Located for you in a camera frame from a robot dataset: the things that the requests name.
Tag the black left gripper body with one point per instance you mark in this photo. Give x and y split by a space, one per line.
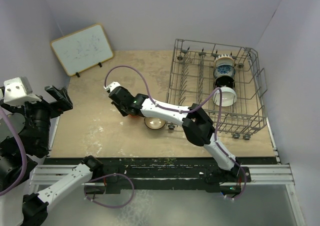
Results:
41 112

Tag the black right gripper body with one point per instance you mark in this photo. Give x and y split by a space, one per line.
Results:
122 109

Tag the black glossy bowl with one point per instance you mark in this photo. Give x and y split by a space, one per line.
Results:
224 81

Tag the blue patterned bowl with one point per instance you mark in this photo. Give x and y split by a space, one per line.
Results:
224 70

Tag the white orange rimmed striped bowl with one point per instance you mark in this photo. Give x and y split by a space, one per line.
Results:
224 59

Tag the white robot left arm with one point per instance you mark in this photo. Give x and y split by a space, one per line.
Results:
25 133

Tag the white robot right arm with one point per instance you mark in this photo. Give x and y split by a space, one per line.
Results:
197 125

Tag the brown glazed bowl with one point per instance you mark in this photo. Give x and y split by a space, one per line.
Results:
154 123

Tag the yellow framed whiteboard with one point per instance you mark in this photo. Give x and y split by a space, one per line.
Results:
82 49

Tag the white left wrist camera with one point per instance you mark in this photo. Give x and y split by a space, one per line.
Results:
18 91

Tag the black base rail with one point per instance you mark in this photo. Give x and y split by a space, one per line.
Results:
168 173

